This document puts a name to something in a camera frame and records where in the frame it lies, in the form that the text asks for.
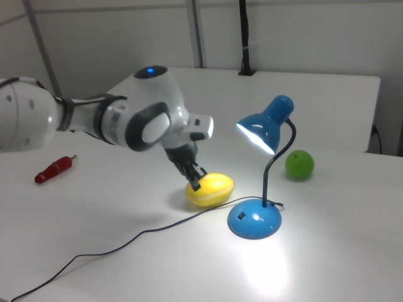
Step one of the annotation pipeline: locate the yellow striped toy melon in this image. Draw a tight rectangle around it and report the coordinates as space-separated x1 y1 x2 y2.
184 172 236 208

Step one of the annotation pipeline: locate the green toy apple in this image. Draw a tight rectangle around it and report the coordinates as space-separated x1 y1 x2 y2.
285 149 315 181

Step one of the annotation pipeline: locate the black lamp power cable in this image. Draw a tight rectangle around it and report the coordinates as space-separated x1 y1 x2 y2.
11 196 284 302

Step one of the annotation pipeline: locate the blue desk lamp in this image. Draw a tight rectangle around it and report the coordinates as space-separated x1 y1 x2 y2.
227 94 297 240

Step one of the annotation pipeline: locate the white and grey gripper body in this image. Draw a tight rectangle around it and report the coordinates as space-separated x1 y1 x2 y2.
163 115 215 168

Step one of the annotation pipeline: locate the grey vertical partition post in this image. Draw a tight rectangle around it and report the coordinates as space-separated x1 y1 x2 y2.
184 0 208 69

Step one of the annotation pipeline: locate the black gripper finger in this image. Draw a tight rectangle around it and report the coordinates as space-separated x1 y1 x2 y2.
185 171 202 192
191 160 208 179

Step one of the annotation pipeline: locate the red toy chili pepper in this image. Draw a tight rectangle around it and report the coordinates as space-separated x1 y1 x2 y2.
34 154 79 185

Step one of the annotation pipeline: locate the grey slanted metal pole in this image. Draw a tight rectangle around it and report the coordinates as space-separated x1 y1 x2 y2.
23 0 63 97

